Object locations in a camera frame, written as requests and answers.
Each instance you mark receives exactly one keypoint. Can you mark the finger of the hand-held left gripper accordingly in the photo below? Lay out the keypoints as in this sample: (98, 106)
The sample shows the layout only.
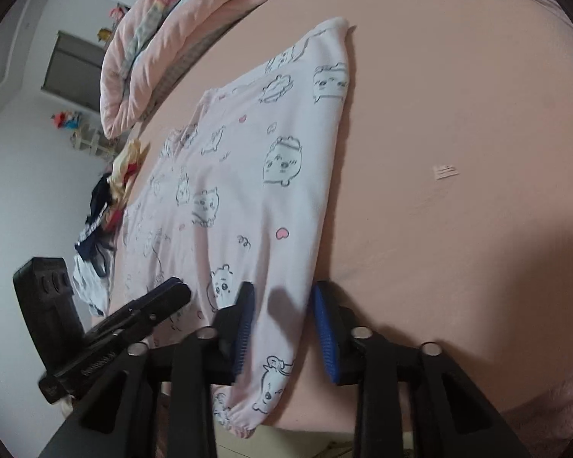
(167, 291)
(157, 315)

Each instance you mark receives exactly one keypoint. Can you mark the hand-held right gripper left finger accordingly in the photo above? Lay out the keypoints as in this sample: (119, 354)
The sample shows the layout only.
(243, 324)

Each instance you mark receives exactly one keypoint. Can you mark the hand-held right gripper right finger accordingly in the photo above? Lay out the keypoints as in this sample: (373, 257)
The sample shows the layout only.
(324, 334)

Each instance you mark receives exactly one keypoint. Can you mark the pink cartoon print pants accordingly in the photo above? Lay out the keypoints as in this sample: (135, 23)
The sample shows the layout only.
(248, 176)

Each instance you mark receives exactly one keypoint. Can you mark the white garment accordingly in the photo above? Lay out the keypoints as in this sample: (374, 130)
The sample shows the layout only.
(93, 291)

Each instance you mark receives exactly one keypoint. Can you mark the navy garment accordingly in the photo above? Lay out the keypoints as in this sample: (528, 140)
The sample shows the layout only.
(95, 229)

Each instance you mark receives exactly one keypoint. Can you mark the yellow and red garment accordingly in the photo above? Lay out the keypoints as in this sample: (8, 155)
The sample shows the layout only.
(129, 157)

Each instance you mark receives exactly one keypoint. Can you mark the white shelf rack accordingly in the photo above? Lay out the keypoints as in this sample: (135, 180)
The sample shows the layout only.
(95, 140)

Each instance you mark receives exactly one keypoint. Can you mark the red hat plush toy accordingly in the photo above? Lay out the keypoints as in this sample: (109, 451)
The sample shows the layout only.
(67, 120)

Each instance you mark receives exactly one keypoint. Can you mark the small white paper label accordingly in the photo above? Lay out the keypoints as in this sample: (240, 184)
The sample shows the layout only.
(446, 171)

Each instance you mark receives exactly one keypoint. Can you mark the pink folded quilt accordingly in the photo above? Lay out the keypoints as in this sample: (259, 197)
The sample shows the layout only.
(138, 57)

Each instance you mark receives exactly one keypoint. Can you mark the dark grey door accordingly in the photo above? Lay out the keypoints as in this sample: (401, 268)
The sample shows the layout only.
(74, 71)

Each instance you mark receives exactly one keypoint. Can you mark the pink round bed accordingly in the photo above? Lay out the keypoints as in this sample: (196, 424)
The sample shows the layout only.
(458, 105)

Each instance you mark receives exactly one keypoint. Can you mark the pink doll plush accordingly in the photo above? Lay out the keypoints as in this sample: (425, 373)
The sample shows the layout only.
(119, 12)

